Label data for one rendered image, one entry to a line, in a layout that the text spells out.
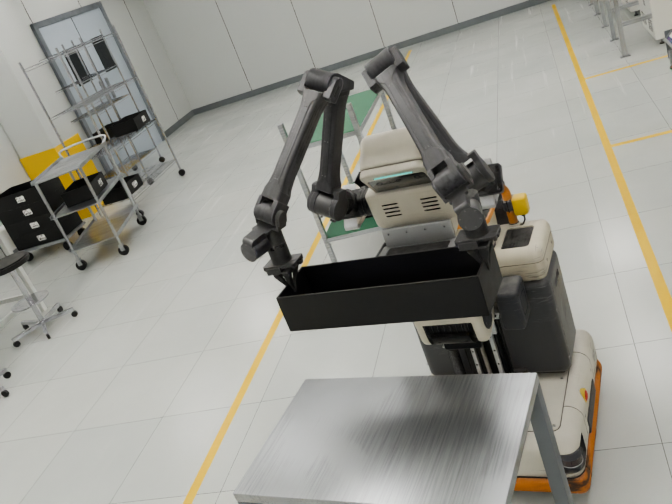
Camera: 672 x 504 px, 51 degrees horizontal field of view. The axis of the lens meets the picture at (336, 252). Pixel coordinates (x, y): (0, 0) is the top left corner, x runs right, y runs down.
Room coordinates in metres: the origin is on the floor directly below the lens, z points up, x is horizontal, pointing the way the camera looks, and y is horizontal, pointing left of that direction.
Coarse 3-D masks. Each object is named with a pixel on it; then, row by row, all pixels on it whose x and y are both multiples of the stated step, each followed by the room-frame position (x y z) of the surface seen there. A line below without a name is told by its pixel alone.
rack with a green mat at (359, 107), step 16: (352, 96) 4.66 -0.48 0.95; (368, 96) 4.48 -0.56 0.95; (384, 96) 4.61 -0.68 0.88; (352, 112) 3.80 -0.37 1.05; (368, 112) 4.09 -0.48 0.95; (320, 128) 4.14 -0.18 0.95; (352, 128) 3.86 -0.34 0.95; (320, 144) 3.88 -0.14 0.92; (304, 192) 3.96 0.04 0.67; (320, 224) 3.95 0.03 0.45; (336, 224) 4.11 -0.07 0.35; (368, 224) 3.91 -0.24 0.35; (336, 240) 3.93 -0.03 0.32
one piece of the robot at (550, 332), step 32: (512, 224) 2.24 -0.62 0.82; (544, 224) 2.18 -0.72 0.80; (512, 256) 2.06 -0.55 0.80; (544, 256) 2.04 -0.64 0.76; (544, 288) 2.02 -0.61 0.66; (544, 320) 2.03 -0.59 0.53; (448, 352) 2.17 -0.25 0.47; (480, 352) 2.13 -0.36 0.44; (512, 352) 2.11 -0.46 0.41; (544, 352) 2.05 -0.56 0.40
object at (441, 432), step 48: (336, 384) 1.73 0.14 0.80; (384, 384) 1.64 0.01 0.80; (432, 384) 1.56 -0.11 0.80; (480, 384) 1.48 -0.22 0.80; (528, 384) 1.41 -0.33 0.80; (288, 432) 1.60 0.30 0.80; (336, 432) 1.52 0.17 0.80; (384, 432) 1.44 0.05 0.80; (432, 432) 1.38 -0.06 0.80; (480, 432) 1.31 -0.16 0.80; (288, 480) 1.41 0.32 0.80; (336, 480) 1.34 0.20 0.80; (384, 480) 1.28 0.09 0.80; (432, 480) 1.22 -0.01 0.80; (480, 480) 1.17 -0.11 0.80
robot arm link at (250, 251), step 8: (280, 216) 1.75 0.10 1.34; (264, 224) 1.79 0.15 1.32; (280, 224) 1.75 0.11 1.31; (256, 232) 1.76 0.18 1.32; (264, 232) 1.75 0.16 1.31; (248, 240) 1.73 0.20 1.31; (256, 240) 1.73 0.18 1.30; (264, 240) 1.75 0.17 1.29; (240, 248) 1.76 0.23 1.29; (248, 248) 1.73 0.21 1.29; (256, 248) 1.73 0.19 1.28; (264, 248) 1.74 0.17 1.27; (248, 256) 1.74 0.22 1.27; (256, 256) 1.72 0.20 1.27
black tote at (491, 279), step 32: (384, 256) 1.73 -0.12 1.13; (416, 256) 1.68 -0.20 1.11; (448, 256) 1.63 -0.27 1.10; (288, 288) 1.78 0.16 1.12; (320, 288) 1.85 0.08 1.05; (352, 288) 1.80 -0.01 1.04; (384, 288) 1.56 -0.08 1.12; (416, 288) 1.51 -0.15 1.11; (448, 288) 1.47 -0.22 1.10; (480, 288) 1.43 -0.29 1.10; (288, 320) 1.72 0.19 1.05; (320, 320) 1.67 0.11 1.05; (352, 320) 1.62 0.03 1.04; (384, 320) 1.57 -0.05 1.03; (416, 320) 1.53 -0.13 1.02
